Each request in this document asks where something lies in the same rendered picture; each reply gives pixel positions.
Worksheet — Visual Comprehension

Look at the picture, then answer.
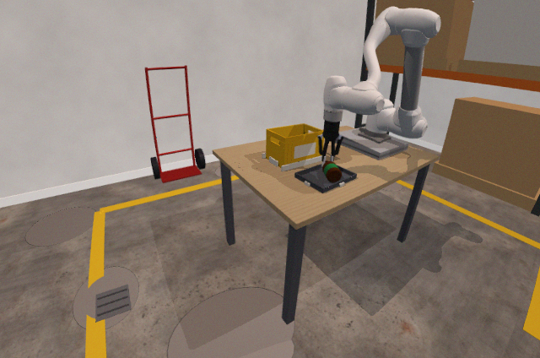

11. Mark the yellow box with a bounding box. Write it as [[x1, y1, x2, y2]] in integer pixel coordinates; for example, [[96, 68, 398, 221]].
[[266, 123, 321, 168]]

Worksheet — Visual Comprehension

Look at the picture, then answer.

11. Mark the brown bottle with green label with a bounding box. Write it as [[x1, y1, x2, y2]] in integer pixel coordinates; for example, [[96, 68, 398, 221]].
[[322, 160, 342, 182]]

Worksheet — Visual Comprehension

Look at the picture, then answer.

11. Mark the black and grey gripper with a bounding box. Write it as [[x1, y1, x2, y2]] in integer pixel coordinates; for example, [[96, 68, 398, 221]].
[[317, 121, 343, 166]]

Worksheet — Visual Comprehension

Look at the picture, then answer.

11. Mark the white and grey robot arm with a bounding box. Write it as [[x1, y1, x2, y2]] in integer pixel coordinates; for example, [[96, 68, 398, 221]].
[[323, 7, 441, 144]]

